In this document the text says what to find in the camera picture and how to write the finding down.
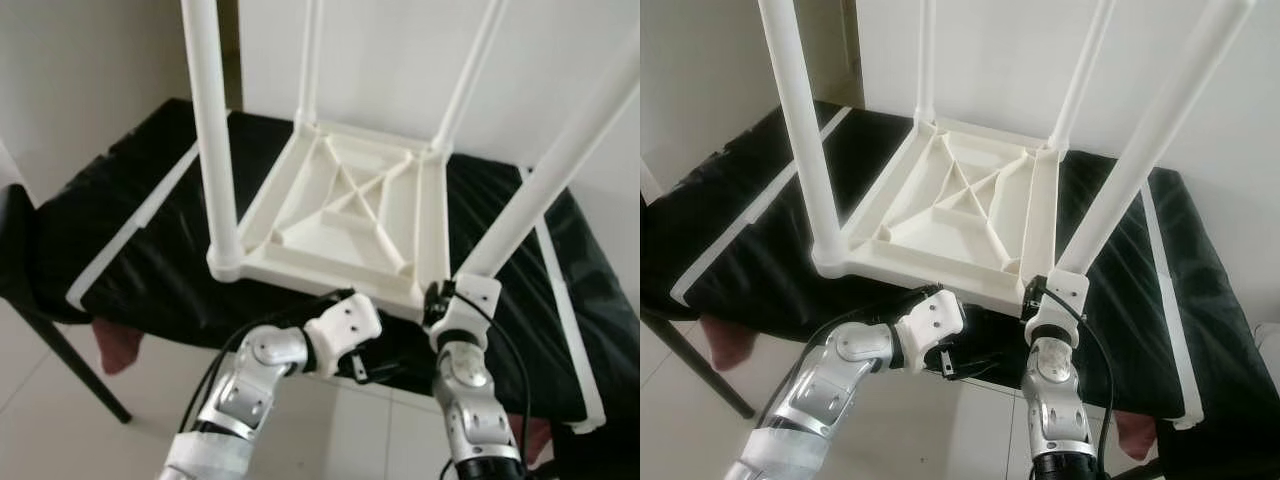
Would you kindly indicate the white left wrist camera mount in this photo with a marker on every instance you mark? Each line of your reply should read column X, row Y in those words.
column 930, row 315
column 345, row 320

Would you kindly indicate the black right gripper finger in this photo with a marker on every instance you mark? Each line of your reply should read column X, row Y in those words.
column 434, row 290
column 1032, row 284

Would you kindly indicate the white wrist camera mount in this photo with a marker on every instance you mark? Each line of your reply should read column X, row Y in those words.
column 930, row 315
column 1062, row 295
column 345, row 320
column 470, row 300

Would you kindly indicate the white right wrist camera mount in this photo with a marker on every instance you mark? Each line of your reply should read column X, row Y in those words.
column 470, row 300
column 1062, row 295

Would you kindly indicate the black table cloth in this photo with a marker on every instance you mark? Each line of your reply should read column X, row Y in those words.
column 720, row 200
column 100, row 200

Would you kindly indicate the pink soft object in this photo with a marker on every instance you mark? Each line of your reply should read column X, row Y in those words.
column 1135, row 435
column 537, row 440
column 725, row 342
column 115, row 345

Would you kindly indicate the white plastic table top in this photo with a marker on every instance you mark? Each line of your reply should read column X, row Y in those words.
column 940, row 230
column 330, row 235

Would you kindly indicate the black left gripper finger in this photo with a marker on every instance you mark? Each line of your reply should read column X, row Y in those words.
column 958, row 367
column 368, row 372

